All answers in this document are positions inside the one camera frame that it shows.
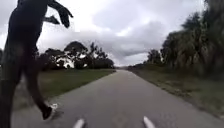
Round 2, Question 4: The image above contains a row of trees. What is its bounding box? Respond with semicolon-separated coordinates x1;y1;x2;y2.
145;0;224;81
0;40;115;71

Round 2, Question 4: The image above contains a grey asphalt path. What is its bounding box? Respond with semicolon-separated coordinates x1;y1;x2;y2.
10;69;224;128

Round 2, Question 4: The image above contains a grass verge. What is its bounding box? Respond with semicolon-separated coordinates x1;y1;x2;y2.
11;68;117;112
127;65;224;118

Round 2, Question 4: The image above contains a robot's own part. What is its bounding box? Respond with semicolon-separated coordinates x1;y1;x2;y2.
73;118;86;128
143;115;156;128

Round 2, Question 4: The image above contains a person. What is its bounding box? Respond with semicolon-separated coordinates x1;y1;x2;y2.
0;0;74;128

